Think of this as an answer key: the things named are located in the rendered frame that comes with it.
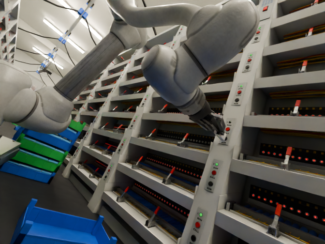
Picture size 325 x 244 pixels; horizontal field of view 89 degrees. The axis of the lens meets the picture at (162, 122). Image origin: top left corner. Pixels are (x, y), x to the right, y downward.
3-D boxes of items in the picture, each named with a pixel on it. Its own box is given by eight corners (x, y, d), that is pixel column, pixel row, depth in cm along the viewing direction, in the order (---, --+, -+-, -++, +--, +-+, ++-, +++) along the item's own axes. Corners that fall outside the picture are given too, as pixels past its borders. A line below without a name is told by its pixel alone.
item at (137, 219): (172, 267, 57) (180, 225, 59) (101, 198, 102) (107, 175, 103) (204, 251, 71) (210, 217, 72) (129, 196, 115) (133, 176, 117)
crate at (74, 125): (37, 111, 109) (45, 100, 111) (36, 112, 124) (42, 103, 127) (81, 132, 126) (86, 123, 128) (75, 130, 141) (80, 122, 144)
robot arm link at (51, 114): (1, 109, 72) (46, 127, 92) (12, 130, 65) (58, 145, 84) (123, -6, 82) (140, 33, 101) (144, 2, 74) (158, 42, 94)
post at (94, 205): (92, 212, 99) (190, 17, 149) (87, 205, 105) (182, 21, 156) (118, 217, 111) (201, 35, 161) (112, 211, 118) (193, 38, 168)
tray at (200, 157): (207, 164, 69) (211, 141, 70) (129, 143, 113) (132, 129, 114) (228, 166, 82) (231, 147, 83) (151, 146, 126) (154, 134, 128)
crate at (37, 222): (5, 254, 44) (25, 222, 46) (18, 220, 61) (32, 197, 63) (107, 265, 58) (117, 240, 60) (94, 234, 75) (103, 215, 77)
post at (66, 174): (64, 177, 150) (144, 41, 200) (61, 174, 157) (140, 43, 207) (84, 183, 162) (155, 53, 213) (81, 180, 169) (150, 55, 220)
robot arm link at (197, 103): (191, 106, 44) (201, 117, 48) (202, 79, 47) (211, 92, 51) (167, 106, 51) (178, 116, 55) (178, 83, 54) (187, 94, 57)
